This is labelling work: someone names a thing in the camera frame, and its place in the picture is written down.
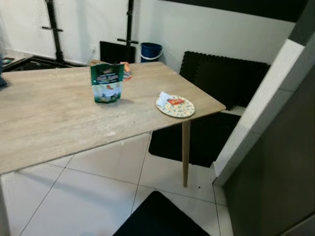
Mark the grey fridge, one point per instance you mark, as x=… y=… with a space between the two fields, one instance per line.
x=275 y=172

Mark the upright black foam mat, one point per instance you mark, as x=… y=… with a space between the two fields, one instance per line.
x=221 y=78

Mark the black foam floor mat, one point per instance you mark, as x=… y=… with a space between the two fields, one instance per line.
x=206 y=137

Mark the patterned round plate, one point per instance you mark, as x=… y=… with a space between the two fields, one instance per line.
x=176 y=110

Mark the orange packet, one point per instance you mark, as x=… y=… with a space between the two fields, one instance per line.
x=175 y=101

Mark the white packet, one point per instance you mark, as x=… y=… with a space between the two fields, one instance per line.
x=164 y=97

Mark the blue bucket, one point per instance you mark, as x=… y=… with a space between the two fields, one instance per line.
x=150 y=52

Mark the small can with orange item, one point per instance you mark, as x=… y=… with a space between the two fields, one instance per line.
x=127 y=71

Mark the black stand pole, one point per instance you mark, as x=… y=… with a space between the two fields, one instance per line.
x=53 y=29
x=129 y=22

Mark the black box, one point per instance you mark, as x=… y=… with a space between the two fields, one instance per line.
x=115 y=52

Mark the green standing pouch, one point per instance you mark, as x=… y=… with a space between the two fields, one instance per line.
x=107 y=83

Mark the light wooden table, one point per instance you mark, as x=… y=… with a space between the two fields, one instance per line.
x=74 y=118

